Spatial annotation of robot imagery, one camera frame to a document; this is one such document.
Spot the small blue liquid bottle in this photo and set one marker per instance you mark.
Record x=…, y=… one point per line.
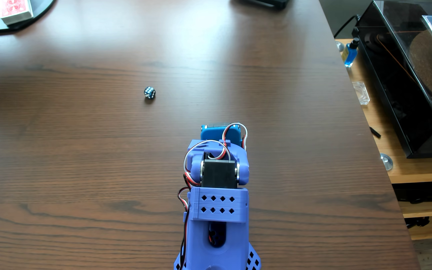
x=350, y=54

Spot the silver metal disc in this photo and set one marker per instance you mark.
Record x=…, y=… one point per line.
x=386, y=162

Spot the black turntable with dust cover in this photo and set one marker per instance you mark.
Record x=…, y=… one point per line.
x=399, y=75

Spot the blue 3D-printed robot arm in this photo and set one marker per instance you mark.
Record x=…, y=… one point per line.
x=218, y=228

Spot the bright blue gripper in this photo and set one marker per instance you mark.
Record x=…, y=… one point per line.
x=214, y=135

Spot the dark blue dice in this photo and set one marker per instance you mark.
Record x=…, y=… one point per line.
x=149, y=92

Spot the light wooden sideboard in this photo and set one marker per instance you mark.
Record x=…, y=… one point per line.
x=414, y=170

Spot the black flat device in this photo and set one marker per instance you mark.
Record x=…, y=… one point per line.
x=264, y=3

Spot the clear acrylic block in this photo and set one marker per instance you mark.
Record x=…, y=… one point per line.
x=361, y=93

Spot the small black stick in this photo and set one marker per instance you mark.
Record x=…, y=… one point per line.
x=375, y=132

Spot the small silver knob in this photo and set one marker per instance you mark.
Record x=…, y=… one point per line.
x=339, y=46

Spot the red playing card box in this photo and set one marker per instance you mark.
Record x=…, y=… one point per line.
x=15, y=10

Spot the black round mat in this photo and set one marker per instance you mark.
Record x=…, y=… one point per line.
x=39, y=9

